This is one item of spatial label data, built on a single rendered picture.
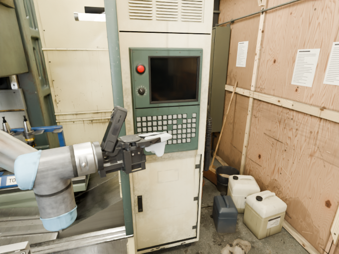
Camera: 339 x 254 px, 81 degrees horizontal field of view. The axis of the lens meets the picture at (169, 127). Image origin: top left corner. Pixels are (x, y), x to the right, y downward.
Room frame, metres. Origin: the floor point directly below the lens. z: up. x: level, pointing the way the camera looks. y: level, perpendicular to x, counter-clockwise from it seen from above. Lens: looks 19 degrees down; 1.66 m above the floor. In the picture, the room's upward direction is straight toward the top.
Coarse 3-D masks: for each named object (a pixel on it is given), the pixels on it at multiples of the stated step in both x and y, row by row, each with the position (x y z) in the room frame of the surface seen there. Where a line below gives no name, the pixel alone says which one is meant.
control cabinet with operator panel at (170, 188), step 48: (144, 0) 1.27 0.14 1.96; (192, 0) 1.34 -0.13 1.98; (144, 48) 1.25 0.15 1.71; (192, 48) 1.32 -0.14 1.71; (144, 96) 1.23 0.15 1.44; (192, 96) 1.32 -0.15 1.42; (192, 144) 1.31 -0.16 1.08; (144, 192) 1.27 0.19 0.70; (192, 192) 1.37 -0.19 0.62; (144, 240) 1.26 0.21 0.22; (192, 240) 1.35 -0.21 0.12
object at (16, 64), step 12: (0, 0) 1.44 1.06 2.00; (12, 0) 1.62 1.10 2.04; (0, 12) 1.47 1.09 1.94; (12, 12) 1.65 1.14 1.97; (0, 24) 1.43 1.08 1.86; (12, 24) 1.60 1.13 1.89; (0, 36) 1.39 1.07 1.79; (12, 36) 1.56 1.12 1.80; (0, 48) 1.35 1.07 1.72; (12, 48) 1.51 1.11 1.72; (0, 60) 1.31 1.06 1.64; (12, 60) 1.47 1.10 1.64; (24, 60) 1.66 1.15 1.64; (0, 72) 1.28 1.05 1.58; (12, 72) 1.43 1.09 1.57; (24, 72) 1.62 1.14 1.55
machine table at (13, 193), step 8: (0, 168) 1.27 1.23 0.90; (80, 176) 1.17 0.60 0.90; (88, 176) 1.28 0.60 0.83; (80, 184) 1.12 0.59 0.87; (0, 192) 1.02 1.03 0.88; (8, 192) 1.03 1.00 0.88; (16, 192) 1.04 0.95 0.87; (24, 192) 1.04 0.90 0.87; (32, 192) 1.05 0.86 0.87; (0, 200) 1.00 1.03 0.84; (8, 200) 1.01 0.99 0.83; (16, 200) 1.02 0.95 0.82
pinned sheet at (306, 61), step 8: (304, 56) 1.80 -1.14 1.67; (312, 56) 1.72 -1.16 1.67; (296, 64) 1.86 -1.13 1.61; (304, 64) 1.78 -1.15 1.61; (312, 64) 1.71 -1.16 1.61; (296, 72) 1.84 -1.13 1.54; (304, 72) 1.76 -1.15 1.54; (312, 72) 1.69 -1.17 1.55; (296, 80) 1.83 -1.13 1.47; (304, 80) 1.75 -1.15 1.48; (312, 80) 1.68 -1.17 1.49
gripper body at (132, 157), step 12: (96, 144) 0.43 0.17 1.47; (120, 144) 0.45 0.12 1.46; (96, 156) 0.41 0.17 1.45; (108, 156) 0.44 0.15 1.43; (120, 156) 0.45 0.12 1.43; (132, 156) 0.45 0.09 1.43; (144, 156) 0.46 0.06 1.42; (108, 168) 0.43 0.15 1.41; (120, 168) 0.45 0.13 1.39; (132, 168) 0.45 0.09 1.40; (144, 168) 0.45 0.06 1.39
